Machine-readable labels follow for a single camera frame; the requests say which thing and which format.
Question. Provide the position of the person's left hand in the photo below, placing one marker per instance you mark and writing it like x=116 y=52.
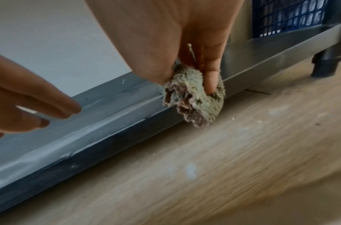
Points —
x=20 y=98

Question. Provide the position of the dark metal shelf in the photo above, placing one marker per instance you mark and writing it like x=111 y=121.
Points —
x=103 y=136

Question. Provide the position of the person's right hand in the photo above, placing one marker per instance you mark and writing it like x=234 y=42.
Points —
x=164 y=33

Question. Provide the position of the green and pink cleaning cloth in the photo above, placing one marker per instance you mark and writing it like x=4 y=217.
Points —
x=198 y=103

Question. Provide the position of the blue plastic crate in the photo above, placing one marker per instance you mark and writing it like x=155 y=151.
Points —
x=287 y=17

